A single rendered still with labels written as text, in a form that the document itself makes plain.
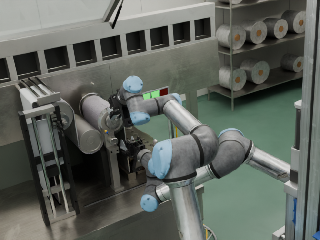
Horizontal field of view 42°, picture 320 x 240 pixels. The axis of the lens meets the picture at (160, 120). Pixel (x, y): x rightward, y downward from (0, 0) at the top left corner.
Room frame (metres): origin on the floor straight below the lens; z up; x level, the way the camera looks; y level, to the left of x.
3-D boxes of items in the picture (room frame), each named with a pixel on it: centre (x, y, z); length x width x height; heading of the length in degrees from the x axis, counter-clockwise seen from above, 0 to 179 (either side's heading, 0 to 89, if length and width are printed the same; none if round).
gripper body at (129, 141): (1.79, 0.12, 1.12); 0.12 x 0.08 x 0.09; 28
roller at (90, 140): (1.93, 0.40, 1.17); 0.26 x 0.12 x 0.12; 28
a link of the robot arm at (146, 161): (1.65, 0.05, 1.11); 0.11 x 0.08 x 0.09; 28
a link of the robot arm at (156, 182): (1.64, 0.05, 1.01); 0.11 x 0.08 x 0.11; 170
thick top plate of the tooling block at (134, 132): (2.10, 0.15, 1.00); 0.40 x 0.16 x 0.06; 28
